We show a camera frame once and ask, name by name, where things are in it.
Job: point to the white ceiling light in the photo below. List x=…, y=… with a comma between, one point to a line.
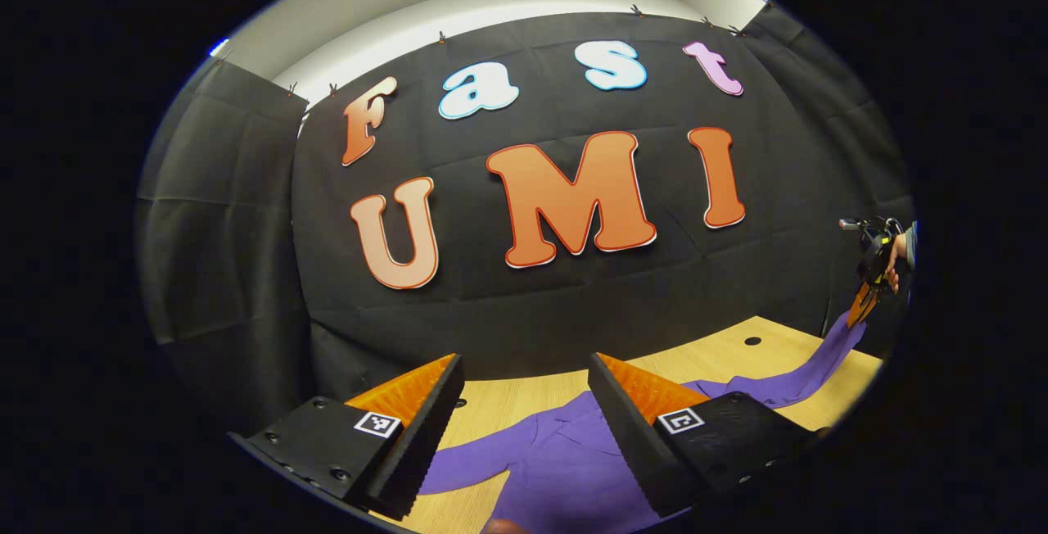
x=219, y=47

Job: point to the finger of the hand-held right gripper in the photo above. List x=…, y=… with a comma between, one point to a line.
x=864, y=300

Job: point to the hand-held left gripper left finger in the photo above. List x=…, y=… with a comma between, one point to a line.
x=417, y=444

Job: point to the purple button shirt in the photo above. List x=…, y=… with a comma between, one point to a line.
x=565, y=468

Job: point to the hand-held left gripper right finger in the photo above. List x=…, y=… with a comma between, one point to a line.
x=634, y=444

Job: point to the row of small cloth clips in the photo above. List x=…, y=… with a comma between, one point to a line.
x=442, y=38

